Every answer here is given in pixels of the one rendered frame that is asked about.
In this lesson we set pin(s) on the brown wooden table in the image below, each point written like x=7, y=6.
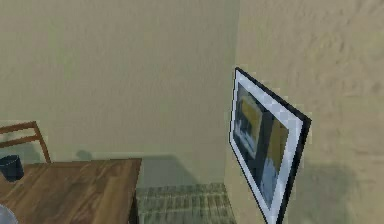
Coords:
x=73, y=190

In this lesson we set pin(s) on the brown wooden chair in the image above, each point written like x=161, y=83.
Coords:
x=31, y=135

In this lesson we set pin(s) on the dark blue cup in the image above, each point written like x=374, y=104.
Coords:
x=11, y=167

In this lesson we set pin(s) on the pale grey round dish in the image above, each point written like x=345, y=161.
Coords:
x=6, y=216

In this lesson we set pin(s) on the black framed wall picture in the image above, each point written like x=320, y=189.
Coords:
x=263, y=140

